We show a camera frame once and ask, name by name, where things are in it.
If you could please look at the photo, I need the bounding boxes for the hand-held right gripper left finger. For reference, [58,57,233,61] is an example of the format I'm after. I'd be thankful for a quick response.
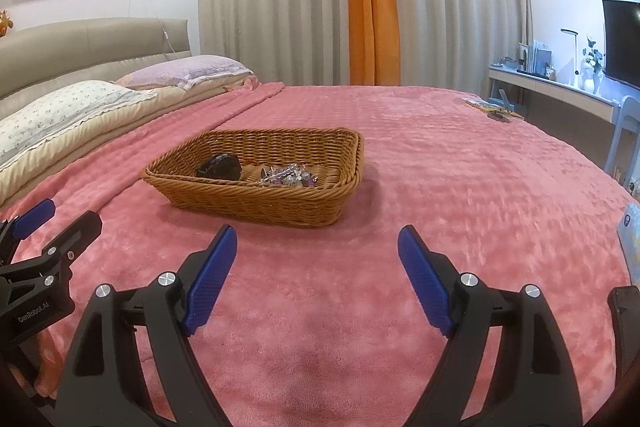
[52,224,238,427]

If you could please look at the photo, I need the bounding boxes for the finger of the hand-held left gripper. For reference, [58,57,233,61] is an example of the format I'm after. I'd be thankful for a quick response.
[0,199,57,265]
[0,210,103,293]

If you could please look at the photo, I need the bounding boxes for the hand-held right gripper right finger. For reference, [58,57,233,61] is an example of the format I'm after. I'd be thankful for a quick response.
[397,225,583,427]

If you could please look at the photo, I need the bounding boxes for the brown wicker basket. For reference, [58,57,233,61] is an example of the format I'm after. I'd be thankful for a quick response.
[142,128,364,229]

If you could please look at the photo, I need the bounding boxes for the black wrist watch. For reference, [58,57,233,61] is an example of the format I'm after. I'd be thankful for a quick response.
[195,153,243,182]

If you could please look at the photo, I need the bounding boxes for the purple spiral hair tie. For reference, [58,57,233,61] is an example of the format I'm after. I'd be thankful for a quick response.
[257,163,320,188]

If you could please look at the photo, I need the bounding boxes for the pink fleece blanket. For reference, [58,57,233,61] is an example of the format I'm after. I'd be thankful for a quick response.
[0,82,636,427]

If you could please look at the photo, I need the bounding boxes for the cream pillow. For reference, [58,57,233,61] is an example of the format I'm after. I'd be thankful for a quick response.
[0,88,183,204]
[177,72,261,96]

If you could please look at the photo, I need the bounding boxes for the white floral pillow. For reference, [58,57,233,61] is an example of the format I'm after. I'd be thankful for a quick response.
[0,80,158,170]

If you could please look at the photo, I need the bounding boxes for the beige padded headboard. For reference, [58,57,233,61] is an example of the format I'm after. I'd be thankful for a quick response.
[0,18,193,100]

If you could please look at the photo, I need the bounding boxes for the items on bed corner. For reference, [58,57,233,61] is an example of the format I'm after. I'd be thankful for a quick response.
[462,97,526,122]

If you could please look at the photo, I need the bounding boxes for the purple pillow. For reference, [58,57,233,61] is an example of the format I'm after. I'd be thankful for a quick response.
[115,55,251,92]

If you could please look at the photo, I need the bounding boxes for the dark brown object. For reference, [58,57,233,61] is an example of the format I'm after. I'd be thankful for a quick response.
[606,285,640,389]

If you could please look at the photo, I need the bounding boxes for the white tissue pack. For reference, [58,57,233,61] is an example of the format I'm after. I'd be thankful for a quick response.
[616,202,640,286]

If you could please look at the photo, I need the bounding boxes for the white desk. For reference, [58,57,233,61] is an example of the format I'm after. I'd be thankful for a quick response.
[487,64,622,126]

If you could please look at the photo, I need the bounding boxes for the light blue chair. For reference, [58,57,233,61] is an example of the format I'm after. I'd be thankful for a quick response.
[602,96,640,188]

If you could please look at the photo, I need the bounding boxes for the row of books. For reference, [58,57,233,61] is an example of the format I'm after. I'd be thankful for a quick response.
[517,39,557,78]

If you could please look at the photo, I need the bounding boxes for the white vase with flowers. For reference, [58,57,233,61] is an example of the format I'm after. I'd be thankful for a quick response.
[580,35,607,96]

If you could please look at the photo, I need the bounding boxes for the white desk lamp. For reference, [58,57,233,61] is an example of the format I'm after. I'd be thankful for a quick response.
[560,28,582,84]

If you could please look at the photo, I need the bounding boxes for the black television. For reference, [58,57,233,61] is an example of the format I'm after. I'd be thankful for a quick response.
[601,0,640,86]

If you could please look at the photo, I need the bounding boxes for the white charging cable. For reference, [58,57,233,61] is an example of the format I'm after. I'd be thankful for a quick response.
[156,18,174,54]

